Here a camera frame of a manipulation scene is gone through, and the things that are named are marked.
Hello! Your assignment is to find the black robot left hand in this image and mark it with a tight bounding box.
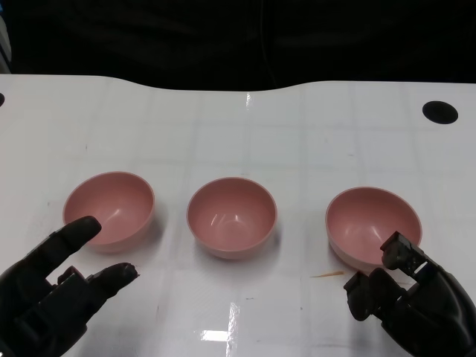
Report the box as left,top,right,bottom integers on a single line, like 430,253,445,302
0,216,140,357

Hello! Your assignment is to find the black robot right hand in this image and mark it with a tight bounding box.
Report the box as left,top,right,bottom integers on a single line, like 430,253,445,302
342,231,476,357

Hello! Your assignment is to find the pink plastic bowl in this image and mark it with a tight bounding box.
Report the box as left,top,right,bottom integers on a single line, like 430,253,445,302
186,176,278,260
325,187,423,273
62,170,155,254

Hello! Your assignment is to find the black cloth drape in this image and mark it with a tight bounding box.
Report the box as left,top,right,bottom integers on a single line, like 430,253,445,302
0,0,476,92

